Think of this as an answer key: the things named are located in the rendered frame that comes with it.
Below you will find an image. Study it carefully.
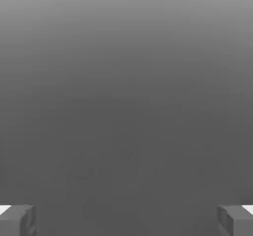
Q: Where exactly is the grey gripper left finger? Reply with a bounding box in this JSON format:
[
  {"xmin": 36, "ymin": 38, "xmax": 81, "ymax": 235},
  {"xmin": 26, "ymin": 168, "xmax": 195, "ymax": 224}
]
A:
[{"xmin": 0, "ymin": 204, "xmax": 38, "ymax": 236}]

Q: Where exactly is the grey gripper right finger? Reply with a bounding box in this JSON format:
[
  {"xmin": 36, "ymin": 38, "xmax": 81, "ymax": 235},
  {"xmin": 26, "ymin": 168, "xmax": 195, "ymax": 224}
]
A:
[{"xmin": 216, "ymin": 204, "xmax": 253, "ymax": 236}]

